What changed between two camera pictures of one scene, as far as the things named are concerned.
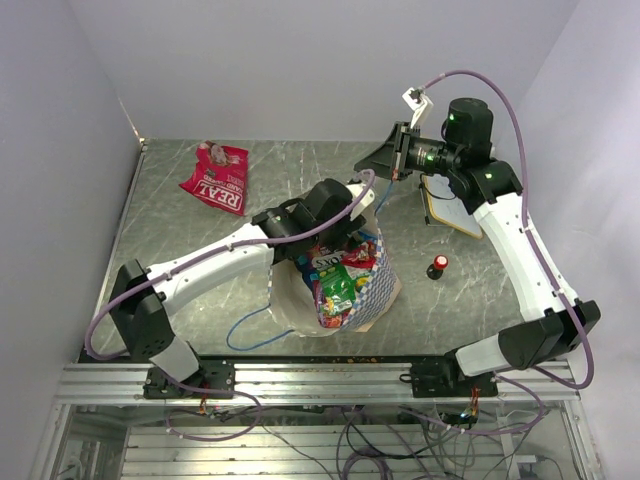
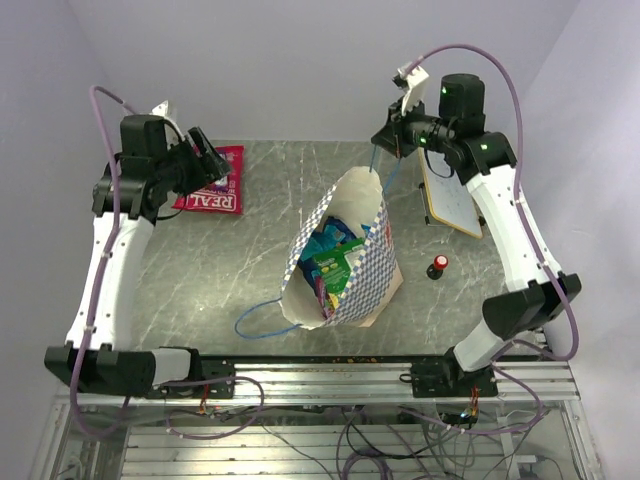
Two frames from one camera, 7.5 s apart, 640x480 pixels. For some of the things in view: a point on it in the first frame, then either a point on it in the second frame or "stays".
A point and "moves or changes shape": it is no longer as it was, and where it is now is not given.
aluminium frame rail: (310, 384) stays
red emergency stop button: (435, 271) stays
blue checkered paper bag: (292, 295) moves or changes shape
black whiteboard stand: (424, 203) stays
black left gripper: (344, 232) to (201, 176)
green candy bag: (338, 289) to (334, 267)
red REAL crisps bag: (219, 180) moves or changes shape
